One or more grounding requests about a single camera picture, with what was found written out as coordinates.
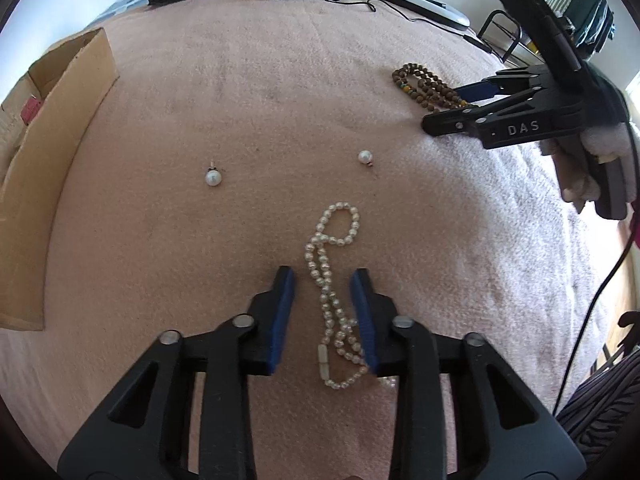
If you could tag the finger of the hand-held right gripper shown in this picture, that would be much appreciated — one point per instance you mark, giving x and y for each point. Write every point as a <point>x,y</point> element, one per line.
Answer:
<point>447,122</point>
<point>477,91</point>

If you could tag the zebra striped clothing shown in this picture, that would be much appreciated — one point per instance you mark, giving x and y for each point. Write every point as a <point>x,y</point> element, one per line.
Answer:
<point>600,410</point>

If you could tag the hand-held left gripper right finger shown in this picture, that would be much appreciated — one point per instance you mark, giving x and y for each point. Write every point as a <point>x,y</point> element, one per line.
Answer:
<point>362,320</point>

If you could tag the cardboard box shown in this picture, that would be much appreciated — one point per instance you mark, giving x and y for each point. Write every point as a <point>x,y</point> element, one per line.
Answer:
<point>50,135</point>

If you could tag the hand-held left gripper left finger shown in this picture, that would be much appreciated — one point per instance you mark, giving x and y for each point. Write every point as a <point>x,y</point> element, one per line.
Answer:
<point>282,320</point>

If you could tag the black and silver flat device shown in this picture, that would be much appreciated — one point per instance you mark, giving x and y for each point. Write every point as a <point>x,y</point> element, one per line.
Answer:
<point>440,12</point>

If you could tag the pearl earring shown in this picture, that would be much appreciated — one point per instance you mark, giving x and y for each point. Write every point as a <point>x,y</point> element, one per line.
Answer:
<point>213,178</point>
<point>365,157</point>

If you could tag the pink blanket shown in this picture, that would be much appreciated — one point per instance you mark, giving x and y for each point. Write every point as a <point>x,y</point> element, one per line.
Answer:
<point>250,85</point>

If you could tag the dark hanging clothes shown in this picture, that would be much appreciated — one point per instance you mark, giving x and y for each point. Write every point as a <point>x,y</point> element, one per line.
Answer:
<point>592,15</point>

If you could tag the person's right hand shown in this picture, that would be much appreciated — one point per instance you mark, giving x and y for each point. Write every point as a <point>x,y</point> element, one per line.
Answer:
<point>580,170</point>

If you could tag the black clothes rack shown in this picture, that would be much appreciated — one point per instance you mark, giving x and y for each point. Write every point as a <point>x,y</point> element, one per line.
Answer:
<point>507,40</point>

